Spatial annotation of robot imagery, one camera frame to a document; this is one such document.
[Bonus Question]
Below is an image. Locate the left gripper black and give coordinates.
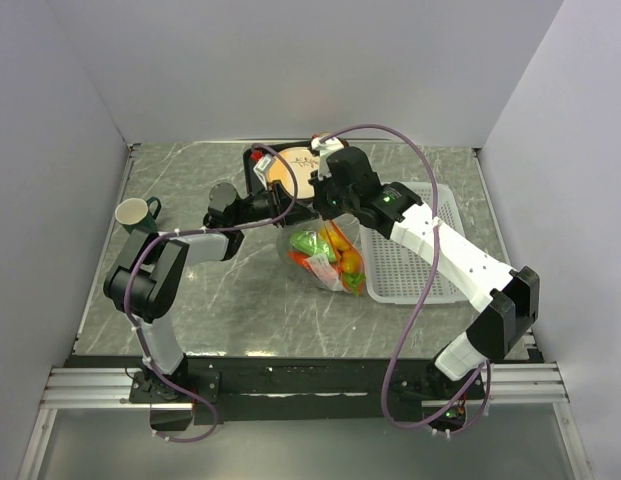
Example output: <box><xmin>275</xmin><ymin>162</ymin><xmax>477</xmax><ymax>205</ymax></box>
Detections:
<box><xmin>232</xmin><ymin>180</ymin><xmax>320</xmax><ymax>228</ymax></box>

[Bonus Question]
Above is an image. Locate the green cucumber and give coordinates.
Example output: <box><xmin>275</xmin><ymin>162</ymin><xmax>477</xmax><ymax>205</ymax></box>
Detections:
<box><xmin>289</xmin><ymin>231</ymin><xmax>337</xmax><ymax>263</ymax></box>

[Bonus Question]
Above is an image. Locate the clear zip bag orange zipper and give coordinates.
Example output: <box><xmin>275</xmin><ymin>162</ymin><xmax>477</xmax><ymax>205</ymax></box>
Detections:
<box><xmin>276</xmin><ymin>220</ymin><xmax>366</xmax><ymax>296</ymax></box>

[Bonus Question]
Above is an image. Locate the yellow pear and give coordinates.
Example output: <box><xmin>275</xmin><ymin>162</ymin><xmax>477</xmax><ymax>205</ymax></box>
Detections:
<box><xmin>340</xmin><ymin>249</ymin><xmax>361</xmax><ymax>274</ymax></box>

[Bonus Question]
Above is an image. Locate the orange carrot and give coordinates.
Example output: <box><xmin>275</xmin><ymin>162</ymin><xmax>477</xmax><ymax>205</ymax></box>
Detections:
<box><xmin>287</xmin><ymin>250</ymin><xmax>338</xmax><ymax>283</ymax></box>

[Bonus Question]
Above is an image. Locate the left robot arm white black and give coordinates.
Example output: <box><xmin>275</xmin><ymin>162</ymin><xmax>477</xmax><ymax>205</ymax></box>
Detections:
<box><xmin>103</xmin><ymin>181</ymin><xmax>315</xmax><ymax>402</ymax></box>

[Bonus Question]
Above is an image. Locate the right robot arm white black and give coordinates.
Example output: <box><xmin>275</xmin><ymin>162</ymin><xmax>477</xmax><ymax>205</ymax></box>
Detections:
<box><xmin>309</xmin><ymin>139</ymin><xmax>540</xmax><ymax>398</ymax></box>

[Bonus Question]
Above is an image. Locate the black serving tray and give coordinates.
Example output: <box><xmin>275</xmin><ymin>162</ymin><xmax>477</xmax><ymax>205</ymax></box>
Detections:
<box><xmin>242</xmin><ymin>148</ymin><xmax>266</xmax><ymax>195</ymax></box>

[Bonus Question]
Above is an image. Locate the cream orange plate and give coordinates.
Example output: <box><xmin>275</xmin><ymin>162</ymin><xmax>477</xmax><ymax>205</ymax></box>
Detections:
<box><xmin>266</xmin><ymin>147</ymin><xmax>319</xmax><ymax>200</ymax></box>

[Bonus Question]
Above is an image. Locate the white plastic basket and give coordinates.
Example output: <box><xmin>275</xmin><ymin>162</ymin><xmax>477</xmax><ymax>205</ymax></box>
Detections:
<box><xmin>360</xmin><ymin>182</ymin><xmax>467</xmax><ymax>306</ymax></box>

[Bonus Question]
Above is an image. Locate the green mug white inside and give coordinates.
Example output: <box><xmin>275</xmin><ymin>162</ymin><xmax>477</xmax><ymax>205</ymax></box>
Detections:
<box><xmin>114</xmin><ymin>197</ymin><xmax>162</xmax><ymax>234</ymax></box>

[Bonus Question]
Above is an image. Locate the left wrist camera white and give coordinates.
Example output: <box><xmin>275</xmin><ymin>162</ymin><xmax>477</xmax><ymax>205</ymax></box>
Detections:
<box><xmin>250</xmin><ymin>150</ymin><xmax>276</xmax><ymax>181</ymax></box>

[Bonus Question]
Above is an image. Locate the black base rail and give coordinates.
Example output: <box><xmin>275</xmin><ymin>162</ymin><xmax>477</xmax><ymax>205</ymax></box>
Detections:
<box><xmin>124</xmin><ymin>350</ymin><xmax>496</xmax><ymax>431</ymax></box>

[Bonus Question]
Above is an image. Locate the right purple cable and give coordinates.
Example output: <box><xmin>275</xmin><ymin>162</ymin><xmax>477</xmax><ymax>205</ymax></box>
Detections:
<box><xmin>324</xmin><ymin>124</ymin><xmax>491</xmax><ymax>437</ymax></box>

